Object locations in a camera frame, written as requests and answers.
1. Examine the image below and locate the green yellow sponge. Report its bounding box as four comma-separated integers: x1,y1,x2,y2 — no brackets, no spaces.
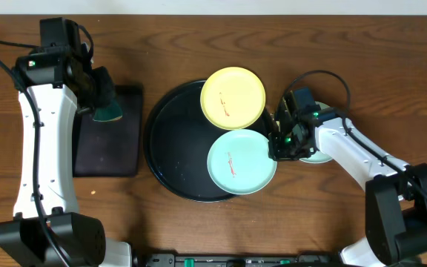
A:
93,100,123,122

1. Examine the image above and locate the light green plate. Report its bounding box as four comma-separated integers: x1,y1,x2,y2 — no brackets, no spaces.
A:
207,129,277,195
298,100,335,165

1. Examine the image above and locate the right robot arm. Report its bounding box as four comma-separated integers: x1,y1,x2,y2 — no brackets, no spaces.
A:
268,88,427,266

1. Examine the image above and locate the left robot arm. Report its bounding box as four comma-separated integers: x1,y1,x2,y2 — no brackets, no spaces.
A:
0,17,133,266

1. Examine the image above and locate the rectangular black tray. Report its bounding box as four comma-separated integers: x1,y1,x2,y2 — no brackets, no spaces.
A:
72,83,144,177

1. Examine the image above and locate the round black tray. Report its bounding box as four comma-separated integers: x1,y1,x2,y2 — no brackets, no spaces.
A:
144,80,271,202

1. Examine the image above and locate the yellow plate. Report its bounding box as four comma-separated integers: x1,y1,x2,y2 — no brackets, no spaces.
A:
200,67,266,130

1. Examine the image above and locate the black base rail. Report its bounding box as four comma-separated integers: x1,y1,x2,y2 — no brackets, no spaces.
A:
144,254,343,267

